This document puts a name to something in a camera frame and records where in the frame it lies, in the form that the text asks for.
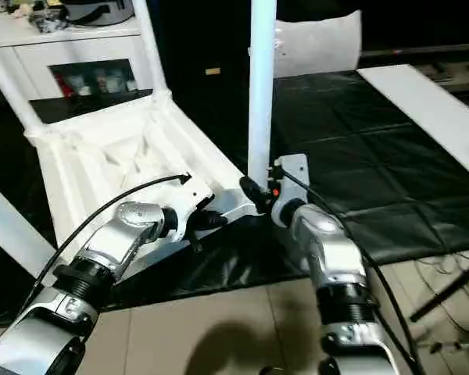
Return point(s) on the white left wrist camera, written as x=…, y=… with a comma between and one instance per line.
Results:
x=191, y=201

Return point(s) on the small yellow tag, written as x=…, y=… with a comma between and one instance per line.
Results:
x=212, y=72

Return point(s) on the white flat board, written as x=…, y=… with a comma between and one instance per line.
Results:
x=430, y=109

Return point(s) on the black table mat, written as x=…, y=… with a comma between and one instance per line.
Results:
x=359, y=148

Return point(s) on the black metal frame leg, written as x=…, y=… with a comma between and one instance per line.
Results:
x=449, y=289

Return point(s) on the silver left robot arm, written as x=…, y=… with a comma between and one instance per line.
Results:
x=94, y=273

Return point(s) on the white glass-door cabinet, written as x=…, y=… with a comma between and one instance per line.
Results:
x=55, y=55

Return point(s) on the grey cushion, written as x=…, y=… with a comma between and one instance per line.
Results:
x=320, y=43

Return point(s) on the white plastic table top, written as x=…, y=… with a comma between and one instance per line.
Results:
x=117, y=148

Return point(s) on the dark items on cabinet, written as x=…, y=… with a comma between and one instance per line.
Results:
x=78, y=12

